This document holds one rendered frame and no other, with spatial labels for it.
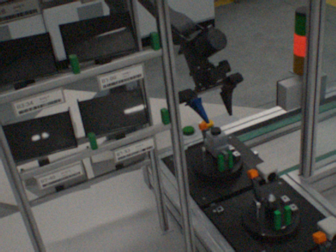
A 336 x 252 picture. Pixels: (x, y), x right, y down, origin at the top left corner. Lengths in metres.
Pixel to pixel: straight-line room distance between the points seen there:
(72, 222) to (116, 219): 0.13
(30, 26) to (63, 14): 0.29
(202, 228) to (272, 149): 0.43
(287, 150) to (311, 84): 0.38
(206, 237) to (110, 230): 0.32
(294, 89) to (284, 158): 0.34
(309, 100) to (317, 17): 0.21
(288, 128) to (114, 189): 0.59
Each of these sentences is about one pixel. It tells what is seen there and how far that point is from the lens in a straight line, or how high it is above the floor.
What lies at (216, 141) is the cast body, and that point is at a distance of 1.30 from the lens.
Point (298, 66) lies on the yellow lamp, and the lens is 1.21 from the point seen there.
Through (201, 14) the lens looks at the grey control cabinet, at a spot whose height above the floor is 0.18.
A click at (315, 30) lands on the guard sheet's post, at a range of 1.15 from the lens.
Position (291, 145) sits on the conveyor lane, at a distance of 1.56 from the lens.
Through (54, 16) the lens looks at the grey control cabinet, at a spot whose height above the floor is 0.50.
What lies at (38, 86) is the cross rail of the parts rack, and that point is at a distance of 0.84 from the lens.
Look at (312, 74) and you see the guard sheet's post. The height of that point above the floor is 1.27.
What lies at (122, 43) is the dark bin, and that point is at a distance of 0.90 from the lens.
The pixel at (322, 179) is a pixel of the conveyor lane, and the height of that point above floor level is 0.93.
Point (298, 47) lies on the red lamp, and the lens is 1.19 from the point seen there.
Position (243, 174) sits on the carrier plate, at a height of 0.97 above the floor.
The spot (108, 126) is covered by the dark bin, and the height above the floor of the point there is 1.32.
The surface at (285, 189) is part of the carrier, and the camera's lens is 1.31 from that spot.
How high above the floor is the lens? 1.83
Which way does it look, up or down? 33 degrees down
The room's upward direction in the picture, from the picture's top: 8 degrees counter-clockwise
